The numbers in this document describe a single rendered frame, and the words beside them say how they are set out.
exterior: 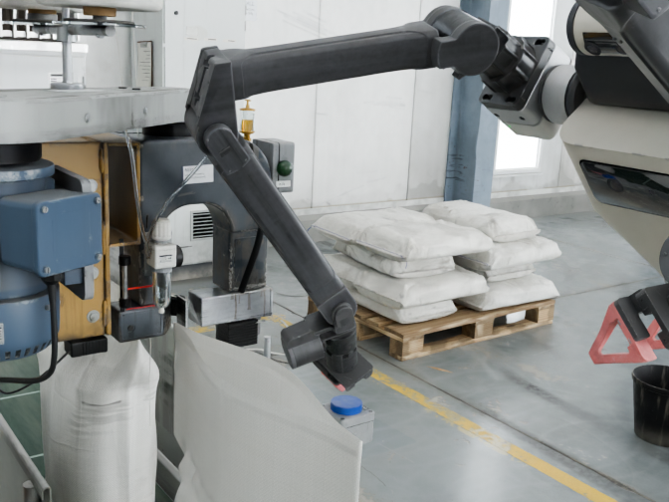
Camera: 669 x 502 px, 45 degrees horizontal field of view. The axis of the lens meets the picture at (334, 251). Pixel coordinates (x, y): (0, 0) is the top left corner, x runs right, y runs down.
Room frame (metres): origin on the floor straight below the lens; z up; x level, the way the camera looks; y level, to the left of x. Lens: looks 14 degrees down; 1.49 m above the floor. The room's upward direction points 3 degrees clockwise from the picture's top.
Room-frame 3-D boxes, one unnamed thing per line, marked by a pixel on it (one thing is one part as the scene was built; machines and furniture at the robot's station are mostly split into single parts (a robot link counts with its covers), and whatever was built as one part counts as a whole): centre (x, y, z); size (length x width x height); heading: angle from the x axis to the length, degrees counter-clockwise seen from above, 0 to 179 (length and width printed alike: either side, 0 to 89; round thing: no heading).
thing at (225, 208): (1.46, 0.30, 1.21); 0.30 x 0.25 x 0.30; 36
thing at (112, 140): (1.33, 0.40, 1.26); 0.22 x 0.05 x 0.16; 36
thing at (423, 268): (4.28, -0.32, 0.44); 0.66 x 0.42 x 0.14; 30
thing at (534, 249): (4.51, -0.95, 0.44); 0.68 x 0.44 x 0.15; 126
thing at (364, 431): (1.40, -0.04, 0.81); 0.08 x 0.08 x 0.06; 36
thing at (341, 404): (1.40, -0.04, 0.84); 0.06 x 0.06 x 0.02
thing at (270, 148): (1.45, 0.12, 1.29); 0.08 x 0.05 x 0.09; 36
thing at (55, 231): (0.97, 0.35, 1.25); 0.10 x 0.08 x 0.12; 151
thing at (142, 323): (1.28, 0.33, 1.04); 0.08 x 0.06 x 0.05; 126
